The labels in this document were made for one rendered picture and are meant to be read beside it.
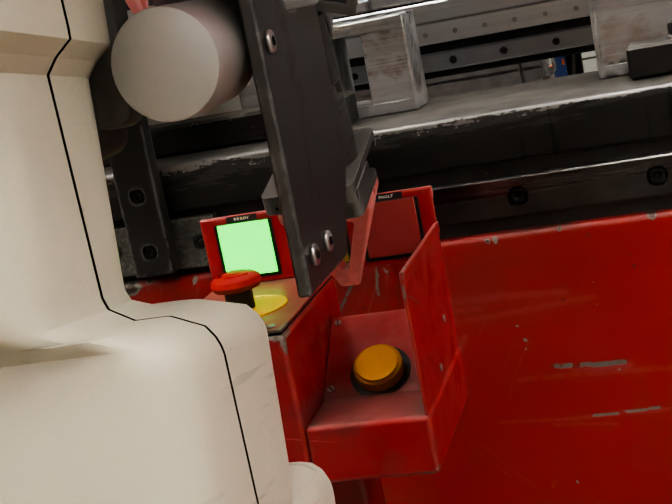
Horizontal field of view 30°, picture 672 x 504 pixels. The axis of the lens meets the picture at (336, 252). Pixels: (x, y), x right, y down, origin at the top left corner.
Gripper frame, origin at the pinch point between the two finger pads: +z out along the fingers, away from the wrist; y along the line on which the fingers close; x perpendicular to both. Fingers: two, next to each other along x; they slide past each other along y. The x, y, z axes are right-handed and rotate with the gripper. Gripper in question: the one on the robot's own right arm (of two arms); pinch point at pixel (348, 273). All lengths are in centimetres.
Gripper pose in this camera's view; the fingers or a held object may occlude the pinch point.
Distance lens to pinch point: 91.9
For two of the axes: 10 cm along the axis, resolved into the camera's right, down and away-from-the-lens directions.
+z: 2.4, 8.7, 4.3
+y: 1.6, -4.7, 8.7
